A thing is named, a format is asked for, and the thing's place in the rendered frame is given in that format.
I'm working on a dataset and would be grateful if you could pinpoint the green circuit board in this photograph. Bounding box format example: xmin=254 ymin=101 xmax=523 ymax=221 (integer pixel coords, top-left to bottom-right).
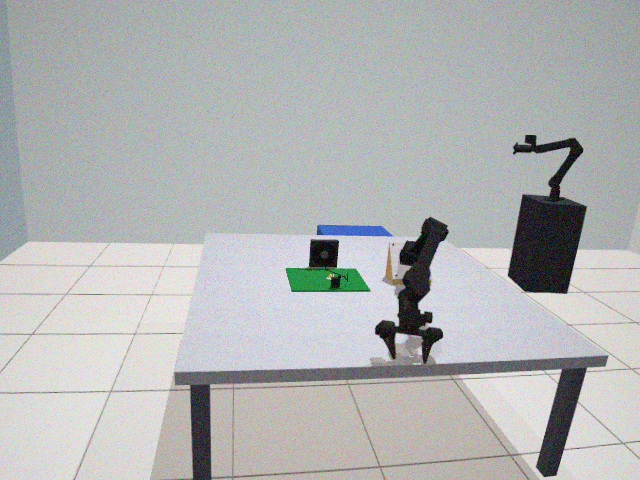
xmin=286 ymin=268 xmax=371 ymax=292

